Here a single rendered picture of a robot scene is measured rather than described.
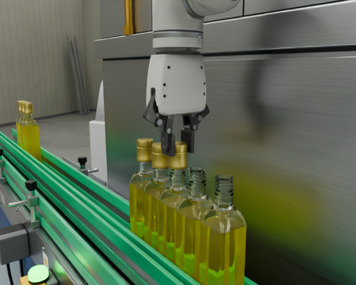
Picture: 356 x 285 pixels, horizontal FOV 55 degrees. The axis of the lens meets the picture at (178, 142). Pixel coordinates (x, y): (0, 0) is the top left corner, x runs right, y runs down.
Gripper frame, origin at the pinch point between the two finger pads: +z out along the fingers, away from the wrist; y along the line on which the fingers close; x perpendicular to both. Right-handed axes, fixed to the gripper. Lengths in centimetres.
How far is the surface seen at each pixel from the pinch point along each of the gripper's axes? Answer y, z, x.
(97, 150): -78, 56, -227
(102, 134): -81, 42, -222
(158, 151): 1.1, 2.4, -4.7
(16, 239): 19, 35, -53
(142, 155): 1.2, 4.4, -10.5
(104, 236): 6.1, 24.7, -20.1
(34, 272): 20.2, 32.4, -27.5
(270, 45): -13.0, -16.6, 8.7
